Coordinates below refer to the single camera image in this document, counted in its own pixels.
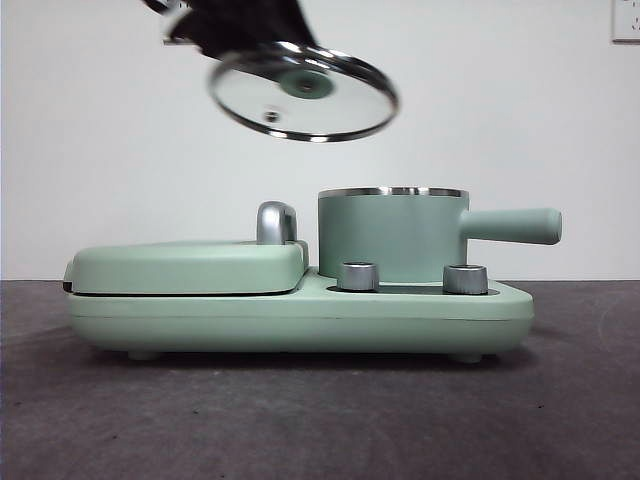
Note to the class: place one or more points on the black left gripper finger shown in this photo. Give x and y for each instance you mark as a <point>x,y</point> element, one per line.
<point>205,32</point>
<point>285,22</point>

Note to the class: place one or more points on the glass lid with green knob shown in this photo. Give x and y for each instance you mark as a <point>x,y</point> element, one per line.
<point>305,85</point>

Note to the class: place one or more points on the mint green steamer pot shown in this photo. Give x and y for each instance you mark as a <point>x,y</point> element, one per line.
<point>390,235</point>

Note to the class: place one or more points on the silver control knob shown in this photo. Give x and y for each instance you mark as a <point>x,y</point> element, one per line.
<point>357,276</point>
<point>465,279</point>

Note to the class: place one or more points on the mint green cooker base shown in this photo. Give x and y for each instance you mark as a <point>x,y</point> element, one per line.
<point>350,325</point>

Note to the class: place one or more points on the white wall socket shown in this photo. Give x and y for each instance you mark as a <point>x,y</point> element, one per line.
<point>625,25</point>

